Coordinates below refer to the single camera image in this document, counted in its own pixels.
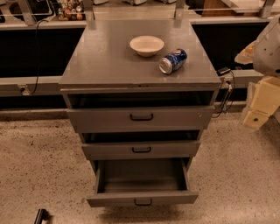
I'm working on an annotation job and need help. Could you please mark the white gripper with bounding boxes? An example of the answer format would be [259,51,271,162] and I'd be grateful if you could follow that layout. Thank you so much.
[241,76,280,130]

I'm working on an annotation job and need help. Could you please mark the grey bottom drawer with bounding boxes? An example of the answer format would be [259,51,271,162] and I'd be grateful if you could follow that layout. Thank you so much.
[87,158,198,207]

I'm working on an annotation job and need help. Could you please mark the grey drawer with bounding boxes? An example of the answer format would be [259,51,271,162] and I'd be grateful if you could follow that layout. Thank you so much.
[67,95,214,133]
[80,130,200,160]
[87,158,198,207]

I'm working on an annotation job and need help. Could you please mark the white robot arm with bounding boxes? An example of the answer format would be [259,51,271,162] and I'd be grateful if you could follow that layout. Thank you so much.
[234,15,280,130]

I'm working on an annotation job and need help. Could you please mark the grey top drawer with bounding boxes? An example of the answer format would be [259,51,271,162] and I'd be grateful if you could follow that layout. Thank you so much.
[67,95,214,133]

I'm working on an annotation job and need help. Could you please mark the grey drawer cabinet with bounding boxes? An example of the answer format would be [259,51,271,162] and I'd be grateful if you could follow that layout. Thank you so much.
[58,18,222,173]

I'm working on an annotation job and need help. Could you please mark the grey middle drawer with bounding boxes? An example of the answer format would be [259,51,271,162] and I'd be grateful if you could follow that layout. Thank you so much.
[80,130,200,160]

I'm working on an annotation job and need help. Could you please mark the blue soda can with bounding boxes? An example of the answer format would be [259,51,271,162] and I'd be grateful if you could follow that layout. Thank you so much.
[159,49,187,74]

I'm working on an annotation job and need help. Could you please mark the white ceramic bowl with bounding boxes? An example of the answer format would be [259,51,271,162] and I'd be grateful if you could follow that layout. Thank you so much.
[129,36,165,57]

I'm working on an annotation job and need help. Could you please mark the rack of small bottles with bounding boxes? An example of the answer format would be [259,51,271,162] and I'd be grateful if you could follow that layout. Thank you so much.
[57,0,85,21]

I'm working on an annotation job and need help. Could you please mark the black object on floor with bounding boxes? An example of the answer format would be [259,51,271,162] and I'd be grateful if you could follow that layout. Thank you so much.
[34,208,52,224]

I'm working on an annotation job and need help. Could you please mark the black power adapter with cables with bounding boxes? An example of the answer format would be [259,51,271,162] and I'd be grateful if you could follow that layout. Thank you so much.
[212,67,235,118]

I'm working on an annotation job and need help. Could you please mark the black cable left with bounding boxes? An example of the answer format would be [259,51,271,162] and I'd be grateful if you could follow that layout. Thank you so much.
[29,18,50,95]

